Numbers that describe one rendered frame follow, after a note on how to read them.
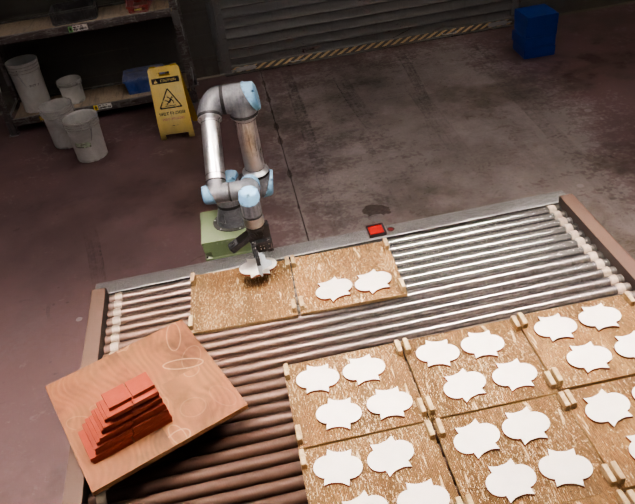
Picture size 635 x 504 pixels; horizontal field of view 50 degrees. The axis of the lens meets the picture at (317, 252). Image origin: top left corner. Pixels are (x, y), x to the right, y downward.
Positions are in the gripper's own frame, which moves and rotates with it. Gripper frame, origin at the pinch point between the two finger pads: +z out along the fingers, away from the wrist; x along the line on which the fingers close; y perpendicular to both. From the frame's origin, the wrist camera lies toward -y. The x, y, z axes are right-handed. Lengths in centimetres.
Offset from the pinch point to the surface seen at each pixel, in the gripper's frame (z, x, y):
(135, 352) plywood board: -4, -35, -49
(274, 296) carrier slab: 6.9, -11.9, 3.3
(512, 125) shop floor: 102, 234, 233
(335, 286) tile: 5.8, -16.2, 27.0
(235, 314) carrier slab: 6.9, -16.7, -12.8
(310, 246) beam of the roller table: 9.1, 17.1, 24.5
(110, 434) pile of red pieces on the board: -12, -76, -55
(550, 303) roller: 9, -51, 98
